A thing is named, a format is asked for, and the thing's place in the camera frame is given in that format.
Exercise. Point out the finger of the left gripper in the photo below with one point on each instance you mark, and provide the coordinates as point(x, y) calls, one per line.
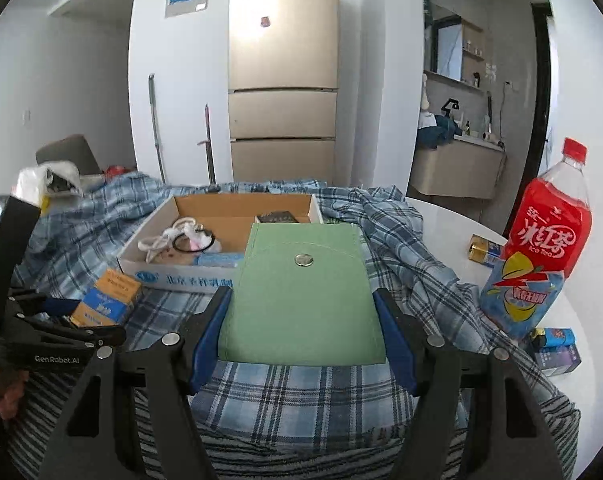
point(60, 306)

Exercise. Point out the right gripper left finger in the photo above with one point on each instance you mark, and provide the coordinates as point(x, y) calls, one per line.
point(128, 404)

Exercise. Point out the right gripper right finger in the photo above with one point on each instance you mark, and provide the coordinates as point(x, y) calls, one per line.
point(506, 434)

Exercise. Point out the orange blue small box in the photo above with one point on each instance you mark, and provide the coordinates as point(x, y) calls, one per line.
point(108, 302)

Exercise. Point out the blue tissue pack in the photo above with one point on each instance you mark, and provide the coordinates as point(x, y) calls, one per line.
point(228, 260)

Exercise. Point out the green felt pouch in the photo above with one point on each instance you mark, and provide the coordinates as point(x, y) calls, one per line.
point(302, 297)

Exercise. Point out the black Face tissue pack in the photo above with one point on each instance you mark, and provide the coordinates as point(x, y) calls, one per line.
point(279, 216)

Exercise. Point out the round beige case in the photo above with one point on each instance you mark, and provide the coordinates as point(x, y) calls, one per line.
point(171, 257)

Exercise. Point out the person's left hand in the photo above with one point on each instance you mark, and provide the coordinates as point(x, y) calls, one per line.
point(12, 389)

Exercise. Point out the blue purple small box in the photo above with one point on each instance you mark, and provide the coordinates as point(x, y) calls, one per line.
point(554, 350)

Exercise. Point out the white plastic bag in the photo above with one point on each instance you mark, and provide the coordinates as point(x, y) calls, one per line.
point(41, 185)

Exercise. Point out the red bag on floor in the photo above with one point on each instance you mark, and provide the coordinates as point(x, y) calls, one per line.
point(115, 171)

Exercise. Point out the grey chair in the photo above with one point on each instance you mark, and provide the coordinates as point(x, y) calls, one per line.
point(74, 149)

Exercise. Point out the cardboard box tray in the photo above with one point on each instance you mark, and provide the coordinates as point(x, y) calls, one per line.
point(229, 216)

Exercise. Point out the gold blue small box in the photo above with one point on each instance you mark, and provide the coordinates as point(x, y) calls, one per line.
point(483, 251)

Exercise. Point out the red iced tea bottle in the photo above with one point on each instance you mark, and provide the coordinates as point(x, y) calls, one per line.
point(548, 234)

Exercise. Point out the blue clothes on vanity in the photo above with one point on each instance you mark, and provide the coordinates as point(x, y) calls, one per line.
point(442, 133)

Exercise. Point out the gold three-door refrigerator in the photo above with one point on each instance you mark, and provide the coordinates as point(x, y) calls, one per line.
point(283, 86)

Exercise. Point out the bathroom mirror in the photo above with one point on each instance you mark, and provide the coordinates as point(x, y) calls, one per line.
point(447, 47)

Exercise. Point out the dark broom handle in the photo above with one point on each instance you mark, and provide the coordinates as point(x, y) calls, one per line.
point(208, 145)

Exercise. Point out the grey mop handle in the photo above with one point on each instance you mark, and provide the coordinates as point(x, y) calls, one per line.
point(156, 132)

